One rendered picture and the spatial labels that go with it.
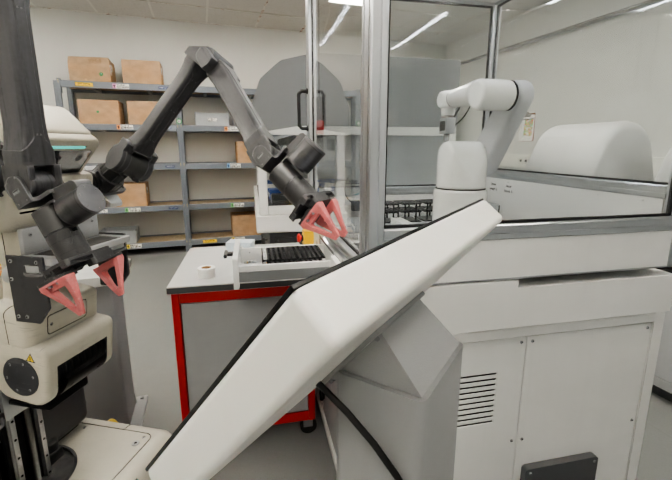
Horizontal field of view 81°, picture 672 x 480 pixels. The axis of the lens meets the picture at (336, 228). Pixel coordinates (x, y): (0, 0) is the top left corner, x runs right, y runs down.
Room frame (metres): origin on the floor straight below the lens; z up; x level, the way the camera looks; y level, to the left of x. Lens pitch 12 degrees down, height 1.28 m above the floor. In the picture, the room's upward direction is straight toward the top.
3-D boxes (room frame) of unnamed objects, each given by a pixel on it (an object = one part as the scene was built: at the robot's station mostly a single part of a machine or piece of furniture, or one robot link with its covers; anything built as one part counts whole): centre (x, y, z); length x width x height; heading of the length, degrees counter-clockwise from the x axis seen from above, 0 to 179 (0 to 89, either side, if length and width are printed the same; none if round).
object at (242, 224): (5.20, 1.20, 0.28); 0.41 x 0.32 x 0.28; 109
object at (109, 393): (1.65, 1.08, 0.38); 0.30 x 0.30 x 0.76; 19
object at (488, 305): (1.51, -0.43, 0.87); 1.02 x 0.95 x 0.14; 12
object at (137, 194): (4.76, 2.51, 0.72); 0.41 x 0.32 x 0.28; 109
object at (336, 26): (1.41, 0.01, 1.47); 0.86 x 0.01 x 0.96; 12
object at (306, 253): (1.42, 0.16, 0.87); 0.22 x 0.18 x 0.06; 102
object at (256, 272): (1.42, 0.16, 0.86); 0.40 x 0.26 x 0.06; 102
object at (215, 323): (1.78, 0.43, 0.38); 0.62 x 0.58 x 0.76; 12
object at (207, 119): (5.07, 1.55, 1.61); 0.40 x 0.30 x 0.17; 109
